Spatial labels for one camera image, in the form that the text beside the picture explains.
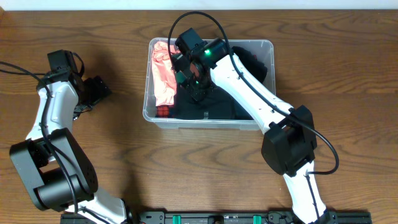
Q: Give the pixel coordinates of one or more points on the dark navy garment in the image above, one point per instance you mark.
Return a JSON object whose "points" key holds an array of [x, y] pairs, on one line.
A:
{"points": [[251, 63]]}

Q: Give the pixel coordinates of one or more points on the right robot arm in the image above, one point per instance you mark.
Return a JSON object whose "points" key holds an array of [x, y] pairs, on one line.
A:
{"points": [[289, 134]]}

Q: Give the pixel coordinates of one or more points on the black cloth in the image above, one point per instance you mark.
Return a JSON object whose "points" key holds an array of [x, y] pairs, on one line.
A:
{"points": [[218, 104]]}

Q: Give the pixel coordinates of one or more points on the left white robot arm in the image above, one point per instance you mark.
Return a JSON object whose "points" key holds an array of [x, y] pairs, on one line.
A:
{"points": [[55, 171]]}

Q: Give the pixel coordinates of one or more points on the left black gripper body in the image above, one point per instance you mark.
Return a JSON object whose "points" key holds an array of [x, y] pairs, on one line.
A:
{"points": [[97, 88]]}

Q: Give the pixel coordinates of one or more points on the pink garment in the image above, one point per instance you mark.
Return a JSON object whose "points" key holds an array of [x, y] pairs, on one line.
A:
{"points": [[165, 85]]}

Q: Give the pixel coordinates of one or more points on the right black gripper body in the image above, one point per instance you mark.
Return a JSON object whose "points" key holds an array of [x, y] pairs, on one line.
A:
{"points": [[197, 85]]}

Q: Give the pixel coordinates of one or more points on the red navy plaid shirt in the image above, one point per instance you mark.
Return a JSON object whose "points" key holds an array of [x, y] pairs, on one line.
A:
{"points": [[163, 111]]}

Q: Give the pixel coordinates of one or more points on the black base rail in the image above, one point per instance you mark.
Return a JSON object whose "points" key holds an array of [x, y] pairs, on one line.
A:
{"points": [[271, 217]]}

